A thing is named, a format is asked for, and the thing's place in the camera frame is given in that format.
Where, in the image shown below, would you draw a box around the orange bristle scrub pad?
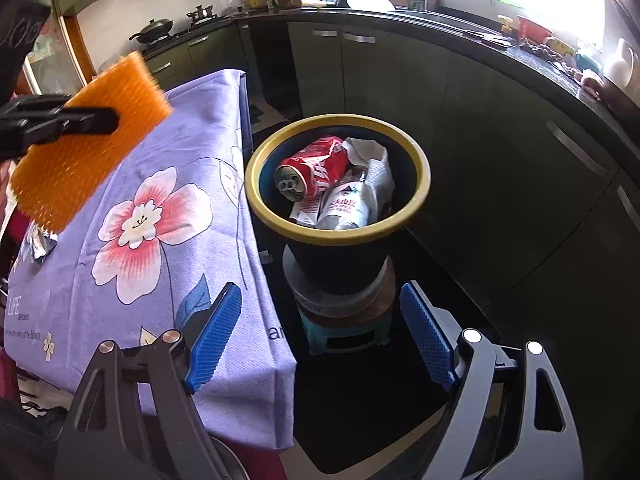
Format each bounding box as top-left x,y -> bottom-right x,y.
10,51 -> 171,233

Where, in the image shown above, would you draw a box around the crushed red soda can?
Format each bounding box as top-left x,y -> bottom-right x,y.
273,136 -> 349,203

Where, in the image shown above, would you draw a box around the white plastic bag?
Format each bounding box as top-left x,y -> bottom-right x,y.
343,138 -> 395,224

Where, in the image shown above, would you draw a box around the white red-print milk box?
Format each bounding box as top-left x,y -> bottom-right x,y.
288,194 -> 324,228

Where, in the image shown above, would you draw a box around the green lower kitchen cabinets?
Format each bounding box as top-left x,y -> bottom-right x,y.
150,13 -> 639,479

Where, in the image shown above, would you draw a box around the black wok on stove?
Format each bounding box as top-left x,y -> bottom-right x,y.
129,18 -> 174,44

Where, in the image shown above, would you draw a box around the purple floral tablecloth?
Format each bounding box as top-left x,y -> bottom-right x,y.
3,70 -> 296,451

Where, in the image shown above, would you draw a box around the steel pot on stove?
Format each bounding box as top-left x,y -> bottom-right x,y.
186,4 -> 218,27

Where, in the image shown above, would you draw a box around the teal plastic stool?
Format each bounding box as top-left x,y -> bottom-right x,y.
299,310 -> 392,356

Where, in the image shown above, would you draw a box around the blue bin with yellow rim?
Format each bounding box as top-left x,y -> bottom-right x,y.
245,114 -> 431,295

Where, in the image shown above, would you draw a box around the white plate by sink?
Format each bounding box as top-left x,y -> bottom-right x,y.
337,0 -> 395,12

